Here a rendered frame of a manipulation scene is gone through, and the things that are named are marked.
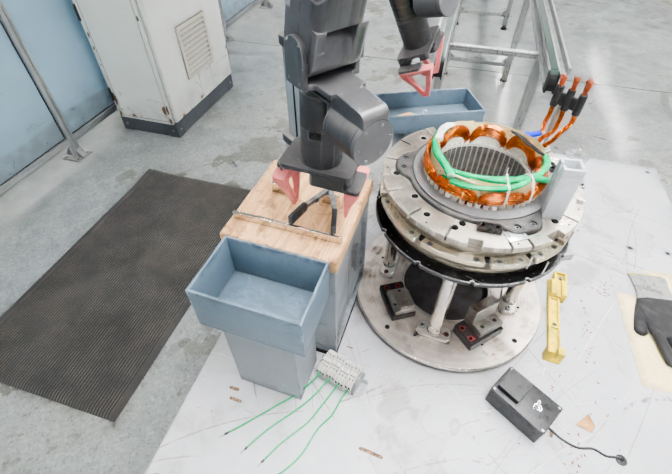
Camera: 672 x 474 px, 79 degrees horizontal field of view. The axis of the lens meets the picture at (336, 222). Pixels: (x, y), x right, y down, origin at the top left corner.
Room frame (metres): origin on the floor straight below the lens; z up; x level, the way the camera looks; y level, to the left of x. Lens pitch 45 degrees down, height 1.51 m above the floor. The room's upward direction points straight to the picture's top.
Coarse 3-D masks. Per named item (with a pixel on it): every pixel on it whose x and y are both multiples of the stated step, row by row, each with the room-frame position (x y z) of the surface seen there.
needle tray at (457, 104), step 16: (384, 96) 0.87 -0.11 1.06; (400, 96) 0.88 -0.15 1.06; (416, 96) 0.88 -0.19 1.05; (432, 96) 0.89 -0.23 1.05; (448, 96) 0.89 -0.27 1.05; (464, 96) 0.90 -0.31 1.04; (400, 112) 0.86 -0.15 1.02; (416, 112) 0.86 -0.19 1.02; (432, 112) 0.86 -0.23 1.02; (448, 112) 0.79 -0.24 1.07; (464, 112) 0.79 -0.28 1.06; (480, 112) 0.79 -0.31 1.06; (400, 128) 0.77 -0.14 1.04; (416, 128) 0.77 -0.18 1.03
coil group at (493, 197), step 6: (480, 198) 0.44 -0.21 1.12; (486, 198) 0.44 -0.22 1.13; (492, 198) 0.43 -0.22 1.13; (498, 198) 0.43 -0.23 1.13; (504, 198) 0.43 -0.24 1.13; (510, 198) 0.43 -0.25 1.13; (516, 198) 0.43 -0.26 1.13; (522, 198) 0.44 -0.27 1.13; (480, 204) 0.44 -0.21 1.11; (486, 204) 0.43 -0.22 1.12; (492, 204) 0.43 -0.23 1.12; (510, 204) 0.43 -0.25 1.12
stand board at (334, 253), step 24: (264, 192) 0.52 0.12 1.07; (312, 192) 0.52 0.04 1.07; (336, 192) 0.52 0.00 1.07; (264, 216) 0.46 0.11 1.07; (312, 216) 0.46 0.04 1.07; (360, 216) 0.48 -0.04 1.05; (264, 240) 0.41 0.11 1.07; (288, 240) 0.41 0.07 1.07; (312, 240) 0.41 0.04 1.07; (336, 264) 0.37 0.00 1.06
